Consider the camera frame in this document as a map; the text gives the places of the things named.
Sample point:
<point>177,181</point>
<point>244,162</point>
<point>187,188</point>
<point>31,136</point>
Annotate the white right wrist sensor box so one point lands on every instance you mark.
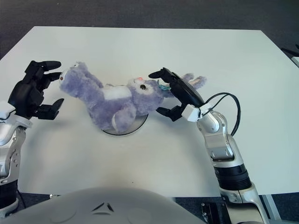
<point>189,113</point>

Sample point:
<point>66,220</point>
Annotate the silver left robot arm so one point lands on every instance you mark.
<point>9,144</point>

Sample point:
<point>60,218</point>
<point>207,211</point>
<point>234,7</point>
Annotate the white floor box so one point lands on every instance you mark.
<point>296,61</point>

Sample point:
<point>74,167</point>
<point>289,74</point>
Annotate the grey robot torso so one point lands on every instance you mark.
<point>105,210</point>

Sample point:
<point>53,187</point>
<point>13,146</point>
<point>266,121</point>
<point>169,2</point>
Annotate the black floor stand foot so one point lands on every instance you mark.
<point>290,52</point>

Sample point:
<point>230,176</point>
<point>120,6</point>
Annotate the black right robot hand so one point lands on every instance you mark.
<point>184,93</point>

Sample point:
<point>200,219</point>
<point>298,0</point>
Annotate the purple plush bunny doll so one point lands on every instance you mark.
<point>112,102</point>

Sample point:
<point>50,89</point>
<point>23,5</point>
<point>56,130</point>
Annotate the grey table leg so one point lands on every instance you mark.
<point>272,207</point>

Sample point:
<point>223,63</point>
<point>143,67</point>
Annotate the white plate with black rim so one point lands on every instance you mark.
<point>140,122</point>

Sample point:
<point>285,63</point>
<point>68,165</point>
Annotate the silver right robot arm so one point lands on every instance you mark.
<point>222,144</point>

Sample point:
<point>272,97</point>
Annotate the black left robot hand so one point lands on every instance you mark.
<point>25,95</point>

